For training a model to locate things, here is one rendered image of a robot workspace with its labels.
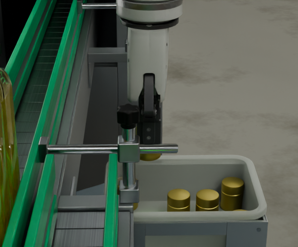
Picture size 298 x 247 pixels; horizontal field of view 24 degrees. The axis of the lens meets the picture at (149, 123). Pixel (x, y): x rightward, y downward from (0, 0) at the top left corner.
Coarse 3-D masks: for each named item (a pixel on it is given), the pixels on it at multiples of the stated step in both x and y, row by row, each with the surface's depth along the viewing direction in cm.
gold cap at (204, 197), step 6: (198, 192) 105; (204, 192) 105; (210, 192) 105; (216, 192) 105; (198, 198) 104; (204, 198) 104; (210, 198) 104; (216, 198) 104; (198, 204) 104; (204, 204) 104; (210, 204) 104; (216, 204) 104; (198, 210) 105; (204, 210) 104; (210, 210) 104; (216, 210) 105
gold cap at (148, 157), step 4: (136, 128) 97; (136, 132) 97; (140, 156) 98; (144, 156) 98; (148, 156) 98; (152, 156) 98; (156, 156) 98; (144, 160) 98; (148, 160) 98; (152, 160) 98
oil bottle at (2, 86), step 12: (0, 72) 74; (0, 84) 72; (0, 96) 72; (12, 96) 77; (12, 108) 77; (12, 120) 77; (12, 132) 77; (12, 144) 77; (12, 156) 77; (12, 168) 77; (12, 180) 77; (12, 192) 77; (12, 204) 77
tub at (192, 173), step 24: (120, 168) 109; (144, 168) 110; (168, 168) 110; (192, 168) 110; (216, 168) 110; (240, 168) 110; (144, 192) 111; (192, 192) 111; (144, 216) 95; (168, 216) 95; (192, 216) 95; (216, 216) 95; (240, 216) 95
